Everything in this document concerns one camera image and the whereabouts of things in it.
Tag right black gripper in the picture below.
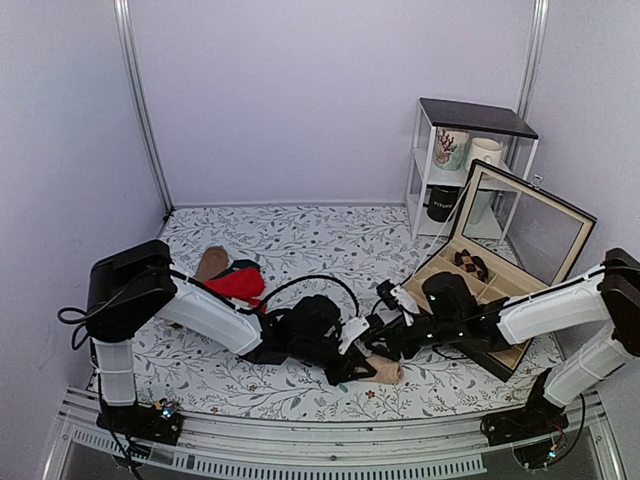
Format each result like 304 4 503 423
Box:
371 314 464 363

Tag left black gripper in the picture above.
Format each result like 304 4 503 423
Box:
291 342 370 393

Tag beige striped ribbed sock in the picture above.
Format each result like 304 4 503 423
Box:
362 355 404 385

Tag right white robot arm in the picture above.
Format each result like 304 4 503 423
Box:
362 248 639 436

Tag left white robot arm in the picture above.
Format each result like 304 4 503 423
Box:
58 240 377 434

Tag floral tablecloth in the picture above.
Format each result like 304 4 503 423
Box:
133 206 562 422

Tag brown argyle rolled sock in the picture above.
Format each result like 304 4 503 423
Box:
454 249 489 282

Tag red sock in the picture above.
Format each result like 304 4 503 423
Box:
204 267 265 308

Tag black mug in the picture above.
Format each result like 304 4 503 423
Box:
426 185 461 223

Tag black compartment organizer box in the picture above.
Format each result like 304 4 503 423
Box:
399 158 598 383

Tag dark green sock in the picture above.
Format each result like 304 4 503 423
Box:
217 259 261 278

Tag pale green mug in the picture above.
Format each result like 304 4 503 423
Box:
467 190 494 225

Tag tan brown sock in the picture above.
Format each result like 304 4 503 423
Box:
194 246 229 283

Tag floral pattern mug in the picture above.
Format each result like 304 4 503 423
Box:
434 127 470 171

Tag cream white mug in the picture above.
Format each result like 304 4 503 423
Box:
465 137 504 171

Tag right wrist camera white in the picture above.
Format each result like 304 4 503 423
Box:
376 280 420 327

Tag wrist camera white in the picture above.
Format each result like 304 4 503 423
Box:
376 280 420 327
338 317 370 355

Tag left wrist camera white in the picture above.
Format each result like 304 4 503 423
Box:
338 317 370 355

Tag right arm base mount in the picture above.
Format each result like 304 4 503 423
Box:
480 368 586 471

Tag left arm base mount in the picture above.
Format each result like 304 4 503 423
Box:
96 392 184 446

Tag white frame glass shelf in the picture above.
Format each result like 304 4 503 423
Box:
405 98 539 238

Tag aluminium front rail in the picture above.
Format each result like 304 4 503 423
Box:
38 388 633 479

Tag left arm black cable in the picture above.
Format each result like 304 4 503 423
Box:
57 269 361 351

